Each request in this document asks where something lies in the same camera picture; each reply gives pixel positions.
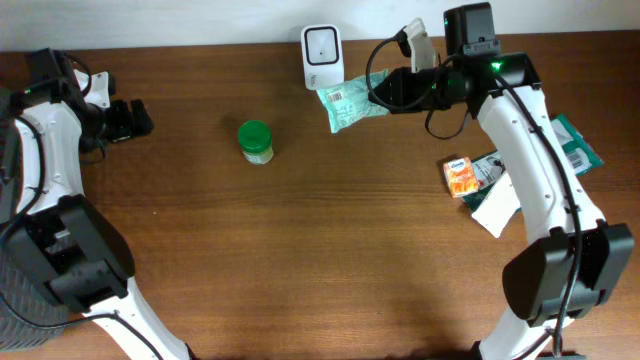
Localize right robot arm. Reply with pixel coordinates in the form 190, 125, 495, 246
368, 2, 635, 359

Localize green glove package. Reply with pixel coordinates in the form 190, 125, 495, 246
463, 114, 604, 212

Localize grey plastic basket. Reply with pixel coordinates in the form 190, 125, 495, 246
1, 253, 68, 353

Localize white tube with cork cap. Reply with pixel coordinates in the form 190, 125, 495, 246
471, 172, 520, 238

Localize white barcode scanner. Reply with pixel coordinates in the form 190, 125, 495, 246
300, 24, 345, 91

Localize green lid jar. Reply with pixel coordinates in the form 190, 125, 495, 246
237, 120, 274, 165

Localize orange tissue pack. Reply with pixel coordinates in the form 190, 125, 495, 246
443, 157, 479, 198

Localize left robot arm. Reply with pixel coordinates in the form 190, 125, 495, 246
1, 48, 193, 359

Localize mint wet wipes pack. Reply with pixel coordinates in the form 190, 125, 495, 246
316, 75, 389, 134

